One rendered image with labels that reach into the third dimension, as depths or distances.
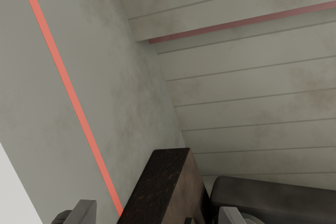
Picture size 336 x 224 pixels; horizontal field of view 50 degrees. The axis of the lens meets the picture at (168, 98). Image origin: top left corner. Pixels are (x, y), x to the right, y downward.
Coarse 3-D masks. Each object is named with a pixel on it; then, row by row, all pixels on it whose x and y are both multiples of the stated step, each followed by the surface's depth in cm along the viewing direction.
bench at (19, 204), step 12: (0, 144) 52; (0, 156) 52; (0, 168) 52; (12, 168) 54; (0, 180) 52; (12, 180) 54; (0, 192) 51; (12, 192) 53; (24, 192) 55; (0, 204) 51; (12, 204) 53; (24, 204) 55; (0, 216) 51; (12, 216) 53; (24, 216) 55; (36, 216) 57
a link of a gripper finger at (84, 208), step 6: (78, 204) 15; (84, 204) 15; (90, 204) 15; (96, 204) 16; (72, 210) 14; (78, 210) 14; (84, 210) 14; (90, 210) 14; (72, 216) 13; (78, 216) 13; (84, 216) 13; (90, 216) 14; (66, 222) 13; (72, 222) 13; (78, 222) 13; (84, 222) 13; (90, 222) 14
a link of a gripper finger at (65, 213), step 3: (66, 210) 15; (69, 210) 15; (60, 213) 15; (63, 213) 15; (66, 213) 15; (69, 213) 15; (57, 216) 14; (60, 216) 14; (63, 216) 14; (66, 216) 14; (54, 219) 14; (57, 219) 14; (60, 219) 14; (63, 219) 14; (51, 222) 14; (54, 222) 14; (57, 222) 14; (60, 222) 14
